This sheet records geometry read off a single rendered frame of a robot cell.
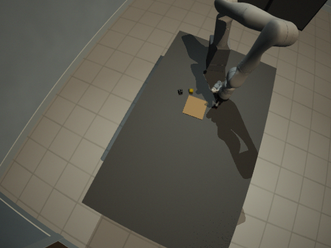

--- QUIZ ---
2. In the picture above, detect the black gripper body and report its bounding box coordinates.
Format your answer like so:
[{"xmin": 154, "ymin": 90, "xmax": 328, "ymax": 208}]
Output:
[{"xmin": 217, "ymin": 93, "xmax": 228, "ymax": 103}]

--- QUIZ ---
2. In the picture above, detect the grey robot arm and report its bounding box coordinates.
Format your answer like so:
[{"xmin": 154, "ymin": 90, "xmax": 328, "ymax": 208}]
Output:
[{"xmin": 211, "ymin": 0, "xmax": 299, "ymax": 99}]

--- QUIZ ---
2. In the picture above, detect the orange square mat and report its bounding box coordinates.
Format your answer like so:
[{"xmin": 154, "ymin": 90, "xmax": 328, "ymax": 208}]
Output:
[{"xmin": 182, "ymin": 95, "xmax": 208, "ymax": 120}]

